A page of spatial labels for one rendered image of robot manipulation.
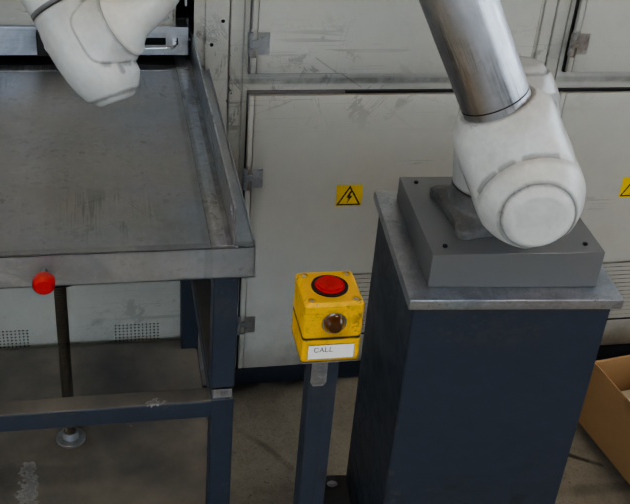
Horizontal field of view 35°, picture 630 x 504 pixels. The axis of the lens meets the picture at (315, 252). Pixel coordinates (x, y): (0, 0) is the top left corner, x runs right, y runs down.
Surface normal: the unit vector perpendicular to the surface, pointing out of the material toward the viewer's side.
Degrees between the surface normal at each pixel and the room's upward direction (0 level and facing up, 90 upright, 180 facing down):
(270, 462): 0
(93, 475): 0
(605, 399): 75
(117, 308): 90
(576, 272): 90
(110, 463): 0
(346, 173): 90
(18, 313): 90
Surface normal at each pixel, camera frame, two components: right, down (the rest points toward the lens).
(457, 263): 0.11, 0.54
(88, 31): -0.07, 0.15
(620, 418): -0.89, -0.11
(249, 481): 0.07, -0.84
